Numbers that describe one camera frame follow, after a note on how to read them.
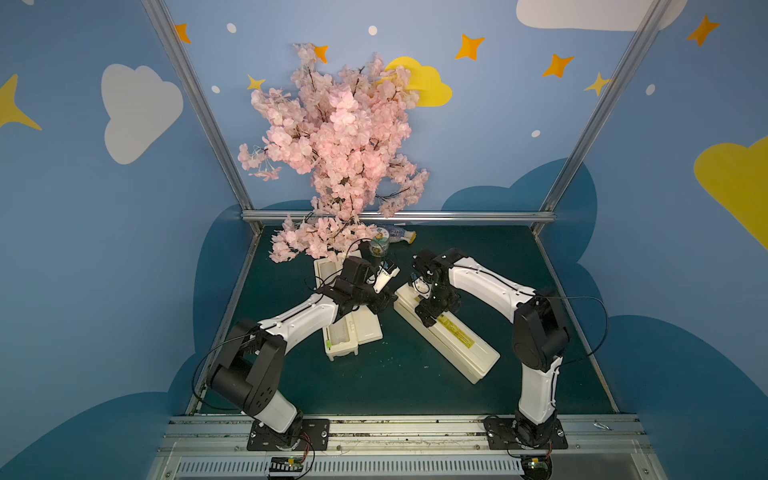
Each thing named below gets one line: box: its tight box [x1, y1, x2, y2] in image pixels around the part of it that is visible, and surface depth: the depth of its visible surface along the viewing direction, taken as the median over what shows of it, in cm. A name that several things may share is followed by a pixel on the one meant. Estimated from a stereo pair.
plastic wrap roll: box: [329, 318, 350, 345], surface depth 87 cm
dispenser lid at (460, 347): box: [393, 284, 501, 385], surface depth 84 cm
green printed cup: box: [369, 226, 390, 257], surface depth 110 cm
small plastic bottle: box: [385, 225, 417, 244], surface depth 121 cm
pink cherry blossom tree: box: [238, 43, 430, 263], surface depth 77 cm
